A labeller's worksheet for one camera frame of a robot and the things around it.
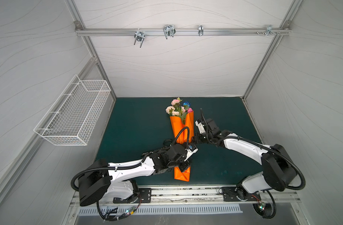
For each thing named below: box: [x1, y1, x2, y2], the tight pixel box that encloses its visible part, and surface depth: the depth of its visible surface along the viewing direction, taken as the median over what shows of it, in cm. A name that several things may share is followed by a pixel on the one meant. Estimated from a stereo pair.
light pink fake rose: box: [171, 97, 183, 107], surface depth 110 cm
